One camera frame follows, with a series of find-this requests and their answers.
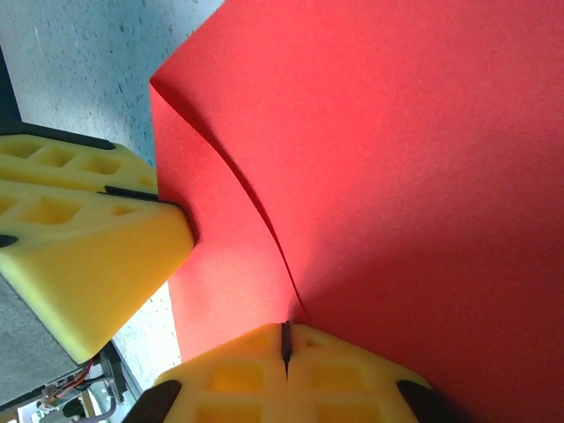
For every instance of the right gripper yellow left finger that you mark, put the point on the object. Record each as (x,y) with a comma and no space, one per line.
(229,379)

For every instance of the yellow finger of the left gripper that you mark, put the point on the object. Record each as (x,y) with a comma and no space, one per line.
(88,264)
(66,163)

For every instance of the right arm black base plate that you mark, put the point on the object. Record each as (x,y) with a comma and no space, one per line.
(115,370)

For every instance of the red paper sheet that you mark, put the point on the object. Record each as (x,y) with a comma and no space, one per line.
(396,176)

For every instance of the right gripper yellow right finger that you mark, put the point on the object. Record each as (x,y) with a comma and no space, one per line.
(343,379)

